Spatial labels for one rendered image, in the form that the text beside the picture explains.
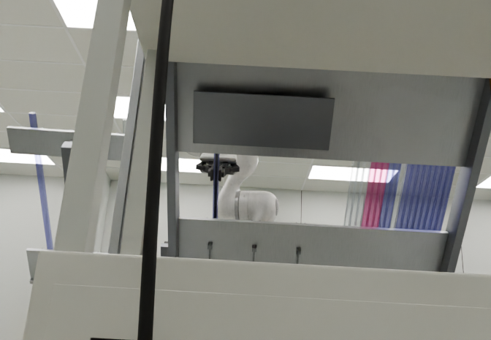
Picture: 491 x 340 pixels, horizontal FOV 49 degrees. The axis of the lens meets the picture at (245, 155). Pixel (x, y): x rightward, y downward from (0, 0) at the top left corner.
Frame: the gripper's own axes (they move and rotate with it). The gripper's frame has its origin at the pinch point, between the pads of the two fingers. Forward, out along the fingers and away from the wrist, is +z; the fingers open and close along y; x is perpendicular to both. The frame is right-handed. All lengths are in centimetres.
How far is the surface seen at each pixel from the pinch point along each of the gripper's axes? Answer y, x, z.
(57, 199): -281, 258, -640
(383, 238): 42.5, 10.9, 11.2
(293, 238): 20.3, 12.3, 11.0
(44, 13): -160, -28, -306
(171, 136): -9.0, -14.1, 19.4
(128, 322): -1, -16, 94
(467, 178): 58, -7, 17
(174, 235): -8.4, 11.2, 15.2
